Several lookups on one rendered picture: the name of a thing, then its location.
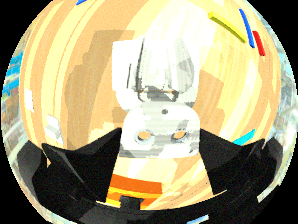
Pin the blue thin curved bar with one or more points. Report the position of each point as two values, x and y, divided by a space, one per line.
248 29

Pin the red flat bar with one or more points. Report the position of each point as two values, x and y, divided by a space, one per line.
259 43

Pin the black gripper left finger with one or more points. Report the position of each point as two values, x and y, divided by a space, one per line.
92 164

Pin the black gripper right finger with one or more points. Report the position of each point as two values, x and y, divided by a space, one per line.
223 159

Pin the yellow flat bar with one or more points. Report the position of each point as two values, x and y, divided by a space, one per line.
229 27

